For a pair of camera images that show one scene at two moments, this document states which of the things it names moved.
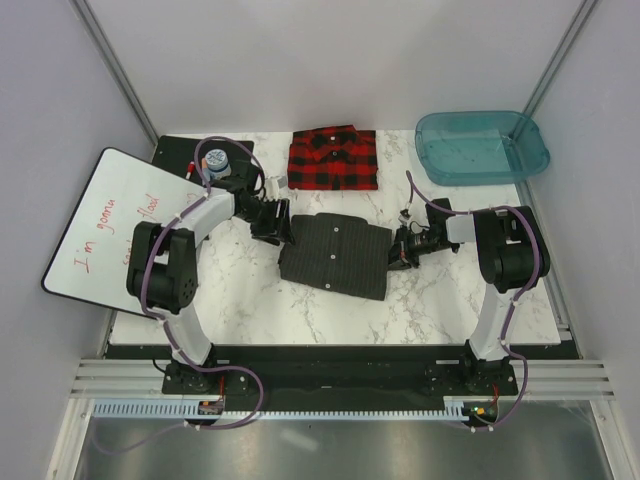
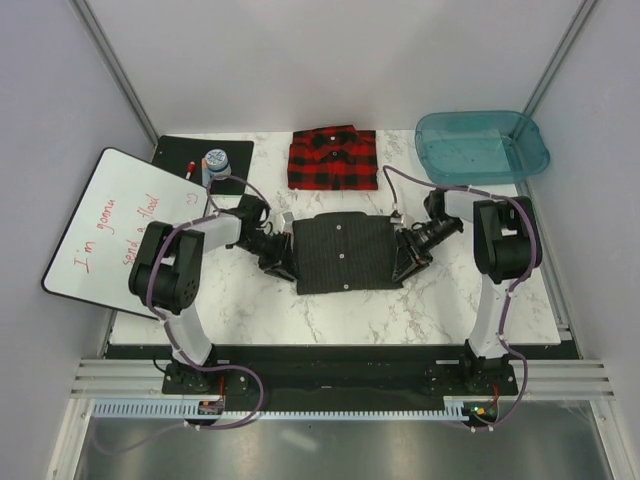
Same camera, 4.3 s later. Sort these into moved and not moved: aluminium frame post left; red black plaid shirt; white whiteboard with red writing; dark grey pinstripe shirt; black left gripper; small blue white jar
Moved: black left gripper; dark grey pinstripe shirt
Not moved: aluminium frame post left; small blue white jar; white whiteboard with red writing; red black plaid shirt
